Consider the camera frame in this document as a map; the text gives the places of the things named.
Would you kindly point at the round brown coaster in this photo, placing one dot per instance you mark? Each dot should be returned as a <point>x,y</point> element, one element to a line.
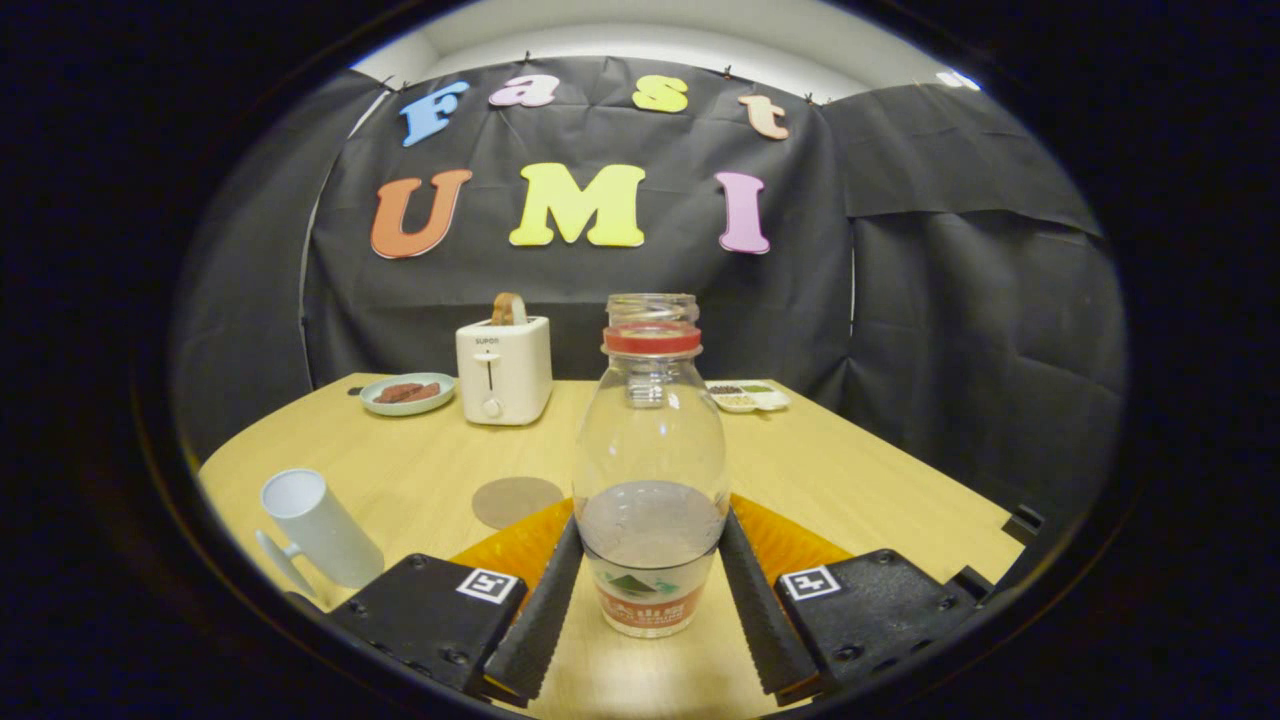
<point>515,502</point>

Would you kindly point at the white divided condiment tray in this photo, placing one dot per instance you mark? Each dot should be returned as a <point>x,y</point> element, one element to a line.
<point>748,396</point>

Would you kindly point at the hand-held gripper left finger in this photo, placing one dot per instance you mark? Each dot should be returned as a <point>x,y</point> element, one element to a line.
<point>540,620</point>

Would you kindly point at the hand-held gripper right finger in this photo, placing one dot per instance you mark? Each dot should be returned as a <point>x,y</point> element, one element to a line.
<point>765,620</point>

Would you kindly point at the bread slice in toaster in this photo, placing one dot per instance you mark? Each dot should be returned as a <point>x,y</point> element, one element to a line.
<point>509,308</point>

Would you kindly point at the wooden table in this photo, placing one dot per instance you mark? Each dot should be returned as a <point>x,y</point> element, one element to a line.
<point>850,480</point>

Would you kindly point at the small black table bracket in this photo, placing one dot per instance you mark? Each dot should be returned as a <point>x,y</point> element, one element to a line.
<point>1024,525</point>

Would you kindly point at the pale green plate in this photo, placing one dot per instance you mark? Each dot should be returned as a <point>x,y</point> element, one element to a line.
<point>385,405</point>

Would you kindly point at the brown meat piece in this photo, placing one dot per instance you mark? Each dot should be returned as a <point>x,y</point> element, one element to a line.
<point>428,391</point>
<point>392,392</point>

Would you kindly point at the white toaster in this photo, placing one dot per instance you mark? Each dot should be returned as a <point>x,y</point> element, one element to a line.
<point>505,375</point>

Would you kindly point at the clear plastic juice bottle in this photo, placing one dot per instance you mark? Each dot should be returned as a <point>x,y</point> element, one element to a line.
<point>650,450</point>

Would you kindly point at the small ceiling light panel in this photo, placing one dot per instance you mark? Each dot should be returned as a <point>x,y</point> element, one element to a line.
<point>958,80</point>

